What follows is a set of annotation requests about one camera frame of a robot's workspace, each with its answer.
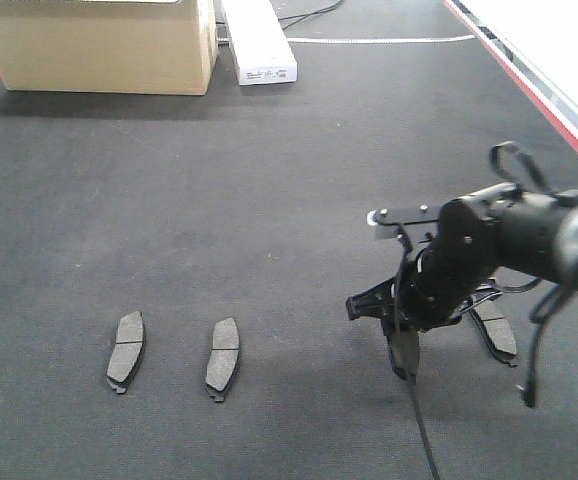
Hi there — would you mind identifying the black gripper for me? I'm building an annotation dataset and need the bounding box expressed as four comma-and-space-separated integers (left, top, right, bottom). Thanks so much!
345, 197, 503, 335

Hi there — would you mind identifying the grey brake pad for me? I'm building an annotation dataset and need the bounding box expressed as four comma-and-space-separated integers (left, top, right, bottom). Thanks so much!
106, 311, 146, 395
387, 329, 420, 385
470, 300, 518, 368
205, 317, 241, 403

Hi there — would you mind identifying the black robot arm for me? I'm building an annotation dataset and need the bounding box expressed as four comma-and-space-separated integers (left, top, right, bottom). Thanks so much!
346, 182, 578, 333

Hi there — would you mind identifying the white conveyor side panel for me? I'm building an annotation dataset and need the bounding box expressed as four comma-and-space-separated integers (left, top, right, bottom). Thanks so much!
445, 1, 578, 154

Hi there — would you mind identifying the long white box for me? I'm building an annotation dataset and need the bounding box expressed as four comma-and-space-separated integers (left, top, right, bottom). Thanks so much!
221, 0, 298, 86

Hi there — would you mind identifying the cardboard box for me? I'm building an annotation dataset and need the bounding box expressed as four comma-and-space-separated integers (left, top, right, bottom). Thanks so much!
0, 0, 217, 95

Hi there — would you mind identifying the black cable behind boxes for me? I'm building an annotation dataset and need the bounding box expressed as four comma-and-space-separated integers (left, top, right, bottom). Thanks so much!
276, 0, 345, 29

